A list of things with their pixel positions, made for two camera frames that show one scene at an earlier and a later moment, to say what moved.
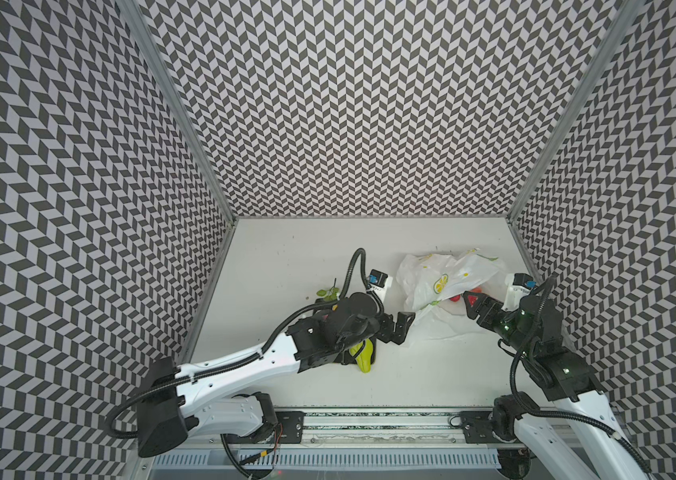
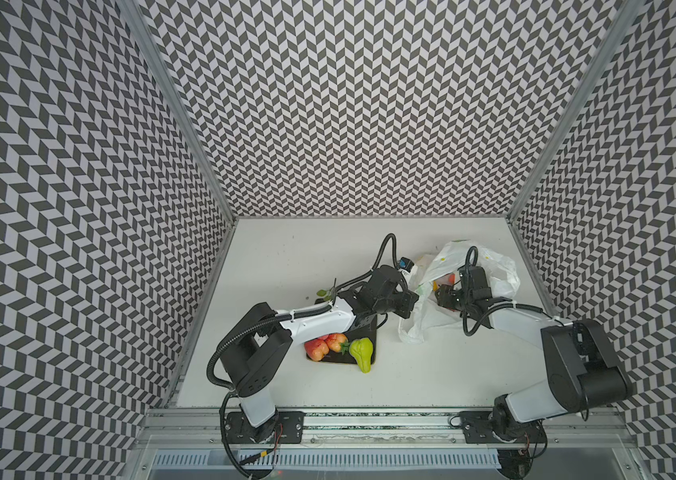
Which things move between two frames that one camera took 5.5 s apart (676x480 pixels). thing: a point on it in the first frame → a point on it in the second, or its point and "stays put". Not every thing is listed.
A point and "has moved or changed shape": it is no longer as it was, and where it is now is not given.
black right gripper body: [491, 311] → [448, 297]
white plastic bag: [433, 285] has moved or changed shape
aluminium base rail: [283, 429] stays put
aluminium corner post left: [147, 28] stays put
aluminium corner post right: [624, 22] stays put
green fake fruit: [364, 358] stays put
